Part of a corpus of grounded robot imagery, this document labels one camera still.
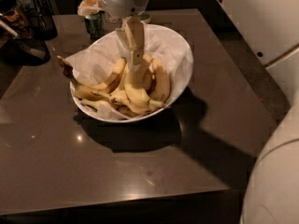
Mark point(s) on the white bowl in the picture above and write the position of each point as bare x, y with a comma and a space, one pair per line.
182, 62

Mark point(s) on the green soda can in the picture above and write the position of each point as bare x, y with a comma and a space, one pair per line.
94, 26

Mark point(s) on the white paper liner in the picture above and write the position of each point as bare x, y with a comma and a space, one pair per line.
162, 44

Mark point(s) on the yellow banana bunch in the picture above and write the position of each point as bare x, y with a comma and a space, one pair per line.
111, 92

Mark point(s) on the green yellow sponge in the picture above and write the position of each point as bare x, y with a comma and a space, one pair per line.
145, 17

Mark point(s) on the black mesh basket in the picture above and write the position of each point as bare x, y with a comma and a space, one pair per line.
42, 21

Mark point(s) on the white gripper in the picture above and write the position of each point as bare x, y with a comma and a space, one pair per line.
123, 1

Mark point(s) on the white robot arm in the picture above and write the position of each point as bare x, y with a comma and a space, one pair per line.
262, 36

